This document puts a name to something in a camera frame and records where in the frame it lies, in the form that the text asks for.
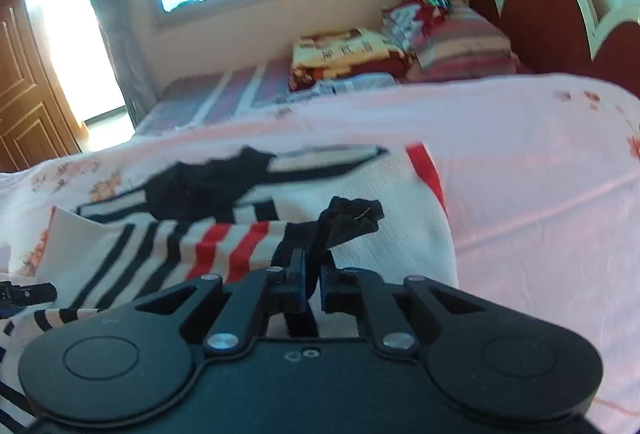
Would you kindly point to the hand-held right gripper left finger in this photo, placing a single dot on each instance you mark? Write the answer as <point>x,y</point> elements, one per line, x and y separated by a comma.
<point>300,281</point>

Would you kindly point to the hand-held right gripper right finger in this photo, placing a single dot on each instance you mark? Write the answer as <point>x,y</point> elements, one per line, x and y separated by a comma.
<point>324,286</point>

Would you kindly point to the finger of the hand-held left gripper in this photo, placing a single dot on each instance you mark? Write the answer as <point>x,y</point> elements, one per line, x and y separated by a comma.
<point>30,292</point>

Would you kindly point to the striped knit sweater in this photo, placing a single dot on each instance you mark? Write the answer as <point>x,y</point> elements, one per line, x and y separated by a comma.
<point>370,194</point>

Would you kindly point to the wooden door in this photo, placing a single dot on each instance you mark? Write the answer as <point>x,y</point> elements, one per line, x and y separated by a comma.
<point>25,104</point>

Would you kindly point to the striped pillow left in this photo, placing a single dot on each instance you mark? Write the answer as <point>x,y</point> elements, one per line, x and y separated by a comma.
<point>220,97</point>

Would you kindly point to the striped pillow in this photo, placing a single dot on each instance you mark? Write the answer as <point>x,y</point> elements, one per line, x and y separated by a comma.
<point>220,97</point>
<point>465,47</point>

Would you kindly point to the pink floral quilt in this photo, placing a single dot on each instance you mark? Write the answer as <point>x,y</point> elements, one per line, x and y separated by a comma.
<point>525,174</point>

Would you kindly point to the folded yellow red printed blanket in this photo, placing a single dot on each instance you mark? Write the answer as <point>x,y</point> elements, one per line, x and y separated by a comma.
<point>345,52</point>

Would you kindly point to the red white patterned cloth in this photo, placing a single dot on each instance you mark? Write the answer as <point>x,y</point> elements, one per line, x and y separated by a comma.
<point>412,22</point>

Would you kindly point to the grey curtain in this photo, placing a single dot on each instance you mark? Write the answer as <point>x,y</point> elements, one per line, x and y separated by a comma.
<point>107,14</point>

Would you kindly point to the red scalloped headboard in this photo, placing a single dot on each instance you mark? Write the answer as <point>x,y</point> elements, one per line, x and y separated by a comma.
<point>545,14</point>

